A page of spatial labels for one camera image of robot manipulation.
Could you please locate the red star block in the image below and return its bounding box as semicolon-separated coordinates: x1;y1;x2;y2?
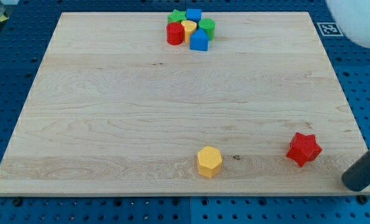
286;133;323;167

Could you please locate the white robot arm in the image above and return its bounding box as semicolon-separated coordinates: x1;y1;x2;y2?
325;0;370;49

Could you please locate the yellow hexagon block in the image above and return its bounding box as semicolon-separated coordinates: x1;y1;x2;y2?
197;146;223;178

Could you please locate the green star block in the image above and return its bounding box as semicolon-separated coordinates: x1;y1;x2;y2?
167;9;187;24

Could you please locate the wooden board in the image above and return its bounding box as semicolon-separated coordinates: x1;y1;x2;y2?
0;12;366;197

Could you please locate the blue triangle block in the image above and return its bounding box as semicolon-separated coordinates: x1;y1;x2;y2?
190;29;209;51

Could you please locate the red cylinder block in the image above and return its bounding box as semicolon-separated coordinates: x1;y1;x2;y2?
166;22;184;45

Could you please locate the yellow heart block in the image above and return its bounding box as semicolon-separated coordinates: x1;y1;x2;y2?
181;20;197;44

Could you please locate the green cylinder block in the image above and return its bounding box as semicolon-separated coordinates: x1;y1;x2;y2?
198;18;216;40

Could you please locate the blue cube block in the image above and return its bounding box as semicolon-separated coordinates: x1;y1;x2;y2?
185;9;202;23

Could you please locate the fiducial marker tag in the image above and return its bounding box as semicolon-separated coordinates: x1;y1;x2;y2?
317;22;343;37

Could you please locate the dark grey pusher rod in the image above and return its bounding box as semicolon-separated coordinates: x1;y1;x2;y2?
341;149;370;192

